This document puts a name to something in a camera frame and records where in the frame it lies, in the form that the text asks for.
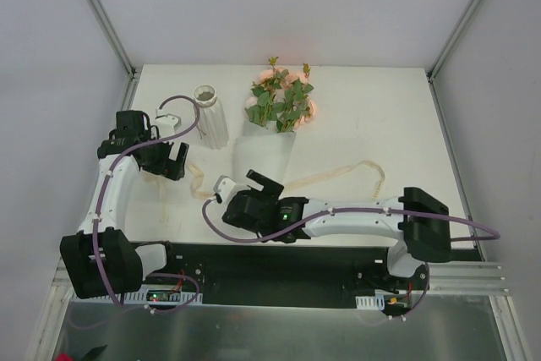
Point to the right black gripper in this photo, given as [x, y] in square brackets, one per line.
[262, 186]

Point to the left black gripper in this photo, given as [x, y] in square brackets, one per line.
[170, 160]

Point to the white wrapping paper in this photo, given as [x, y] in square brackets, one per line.
[263, 150]

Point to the pink flowers with green leaves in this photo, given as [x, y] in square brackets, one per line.
[281, 97]

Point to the cream ribbon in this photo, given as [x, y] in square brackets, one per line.
[198, 178]

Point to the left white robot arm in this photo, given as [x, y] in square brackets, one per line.
[99, 258]

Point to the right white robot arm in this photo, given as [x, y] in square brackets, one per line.
[416, 221]

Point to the white ribbed ceramic vase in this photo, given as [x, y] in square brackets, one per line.
[212, 123]

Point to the black object at bottom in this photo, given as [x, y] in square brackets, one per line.
[94, 353]

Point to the red object at bottom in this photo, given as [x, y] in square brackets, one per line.
[63, 357]

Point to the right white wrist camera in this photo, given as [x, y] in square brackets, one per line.
[225, 189]

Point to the left aluminium frame post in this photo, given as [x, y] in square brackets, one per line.
[108, 30]

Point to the aluminium frame post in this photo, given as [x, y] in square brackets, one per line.
[108, 30]
[459, 29]

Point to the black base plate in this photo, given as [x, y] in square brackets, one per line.
[284, 275]

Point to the left white cable duct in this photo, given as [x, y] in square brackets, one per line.
[162, 297]

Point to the white cable duct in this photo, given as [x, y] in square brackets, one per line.
[162, 297]
[374, 302]

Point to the right white cable duct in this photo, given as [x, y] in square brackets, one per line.
[374, 302]

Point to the right aluminium frame post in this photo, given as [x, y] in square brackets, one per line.
[459, 29]

